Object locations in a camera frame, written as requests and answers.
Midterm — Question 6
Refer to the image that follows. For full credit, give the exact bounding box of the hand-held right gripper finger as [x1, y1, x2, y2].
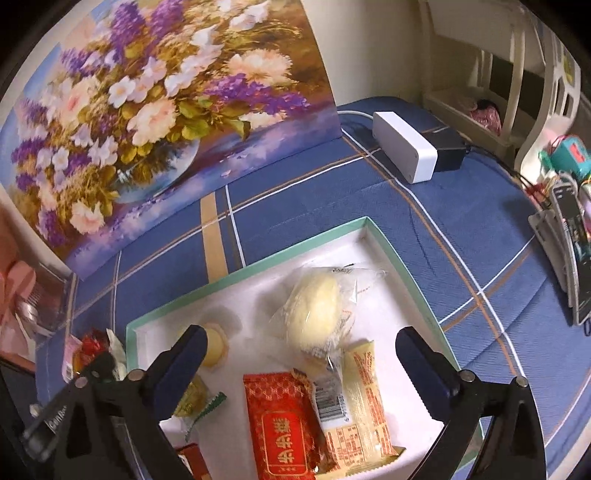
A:
[394, 326, 548, 480]

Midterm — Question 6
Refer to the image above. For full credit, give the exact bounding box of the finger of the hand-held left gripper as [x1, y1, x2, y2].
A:
[62, 324, 208, 480]
[74, 352, 117, 383]

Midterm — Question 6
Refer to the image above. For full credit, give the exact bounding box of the white printed snack packet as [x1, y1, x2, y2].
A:
[106, 329, 127, 380]

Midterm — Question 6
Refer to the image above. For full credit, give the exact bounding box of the red candy packet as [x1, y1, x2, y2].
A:
[74, 329, 109, 374]

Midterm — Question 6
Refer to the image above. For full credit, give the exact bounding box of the small green yellow packet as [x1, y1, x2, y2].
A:
[173, 374, 227, 437]

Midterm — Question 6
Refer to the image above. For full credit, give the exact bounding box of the pink snack packet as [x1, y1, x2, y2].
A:
[61, 335, 83, 384]

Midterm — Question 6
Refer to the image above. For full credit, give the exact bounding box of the small round white pastry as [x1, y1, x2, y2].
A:
[203, 323, 230, 368]

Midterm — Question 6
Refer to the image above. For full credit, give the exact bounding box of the beige orange printed packet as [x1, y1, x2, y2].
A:
[305, 340, 404, 476]

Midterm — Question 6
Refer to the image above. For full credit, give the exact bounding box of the white box with green rim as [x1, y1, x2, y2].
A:
[126, 217, 485, 480]

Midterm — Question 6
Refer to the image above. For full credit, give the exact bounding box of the red biscuit packet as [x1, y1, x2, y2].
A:
[177, 443, 206, 480]

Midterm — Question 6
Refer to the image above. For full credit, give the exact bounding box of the red gold printed packet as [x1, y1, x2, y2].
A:
[243, 371, 338, 480]

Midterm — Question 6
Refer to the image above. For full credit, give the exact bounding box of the clear white bun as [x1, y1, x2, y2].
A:
[267, 263, 389, 370]

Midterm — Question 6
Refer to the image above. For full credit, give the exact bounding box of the clear glass vase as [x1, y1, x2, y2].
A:
[18, 263, 79, 330]

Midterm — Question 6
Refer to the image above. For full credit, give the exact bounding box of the blue plaid tablecloth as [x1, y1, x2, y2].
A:
[34, 96, 591, 480]

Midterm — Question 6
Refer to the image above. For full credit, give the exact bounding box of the grey rack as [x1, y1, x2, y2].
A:
[529, 180, 591, 326]

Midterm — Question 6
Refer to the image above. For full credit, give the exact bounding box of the black adapter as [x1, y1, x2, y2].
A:
[420, 129, 467, 172]

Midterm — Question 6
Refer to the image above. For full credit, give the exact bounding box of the white power box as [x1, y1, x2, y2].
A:
[372, 111, 438, 184]

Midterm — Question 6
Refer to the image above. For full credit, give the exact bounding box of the teal toy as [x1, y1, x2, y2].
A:
[540, 135, 591, 178]

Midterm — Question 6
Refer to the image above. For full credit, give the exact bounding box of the pink cloth item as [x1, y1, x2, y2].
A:
[468, 99, 502, 134]

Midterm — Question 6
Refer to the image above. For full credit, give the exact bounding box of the flower painting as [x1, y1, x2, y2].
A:
[0, 0, 342, 280]

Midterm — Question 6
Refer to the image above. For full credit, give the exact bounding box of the white cable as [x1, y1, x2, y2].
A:
[337, 110, 384, 155]

